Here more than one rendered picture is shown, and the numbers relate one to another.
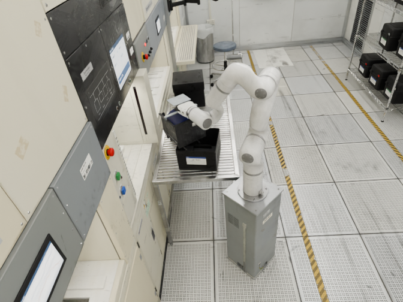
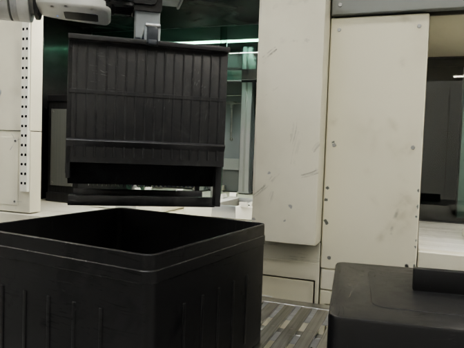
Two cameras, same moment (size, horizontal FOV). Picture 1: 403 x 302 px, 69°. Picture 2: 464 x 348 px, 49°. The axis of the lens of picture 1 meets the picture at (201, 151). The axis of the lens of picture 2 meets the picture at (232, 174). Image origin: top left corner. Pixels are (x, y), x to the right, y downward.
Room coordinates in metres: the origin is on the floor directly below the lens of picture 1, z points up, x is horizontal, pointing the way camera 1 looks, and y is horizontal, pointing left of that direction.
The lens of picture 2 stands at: (1.96, -0.61, 1.04)
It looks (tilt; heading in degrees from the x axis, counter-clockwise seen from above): 3 degrees down; 105
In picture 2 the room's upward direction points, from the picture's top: 2 degrees clockwise
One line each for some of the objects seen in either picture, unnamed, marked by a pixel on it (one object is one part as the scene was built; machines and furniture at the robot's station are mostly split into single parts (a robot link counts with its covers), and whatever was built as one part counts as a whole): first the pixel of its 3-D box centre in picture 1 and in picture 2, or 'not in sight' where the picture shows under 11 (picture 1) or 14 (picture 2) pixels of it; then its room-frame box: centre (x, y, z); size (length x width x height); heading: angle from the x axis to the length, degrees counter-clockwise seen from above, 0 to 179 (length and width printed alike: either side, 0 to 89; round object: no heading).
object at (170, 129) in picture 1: (182, 121); (143, 96); (1.63, 0.10, 1.11); 0.24 x 0.20 x 0.32; 119
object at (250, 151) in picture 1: (252, 157); not in sight; (1.24, -0.28, 1.07); 0.19 x 0.12 x 0.24; 152
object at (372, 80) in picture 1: (384, 76); not in sight; (3.40, -2.48, 0.31); 0.30 x 0.28 x 0.26; 175
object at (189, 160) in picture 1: (199, 148); (129, 288); (1.66, 0.01, 0.85); 0.28 x 0.28 x 0.17; 77
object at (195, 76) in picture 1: (189, 88); not in sight; (2.54, 0.05, 0.89); 0.29 x 0.29 x 0.25; 89
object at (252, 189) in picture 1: (252, 180); not in sight; (1.27, -0.29, 0.85); 0.19 x 0.19 x 0.18
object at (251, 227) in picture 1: (251, 227); not in sight; (1.27, -0.29, 0.38); 0.28 x 0.28 x 0.76; 40
